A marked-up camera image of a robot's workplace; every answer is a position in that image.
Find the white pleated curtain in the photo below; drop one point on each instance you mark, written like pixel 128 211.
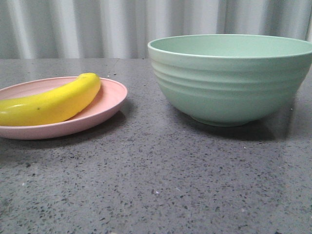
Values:
pixel 50 29

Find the pink plate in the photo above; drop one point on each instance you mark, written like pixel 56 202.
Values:
pixel 107 103

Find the yellow banana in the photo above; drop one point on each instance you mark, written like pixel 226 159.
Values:
pixel 53 106

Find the green ribbed bowl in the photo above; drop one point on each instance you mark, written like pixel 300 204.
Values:
pixel 229 79

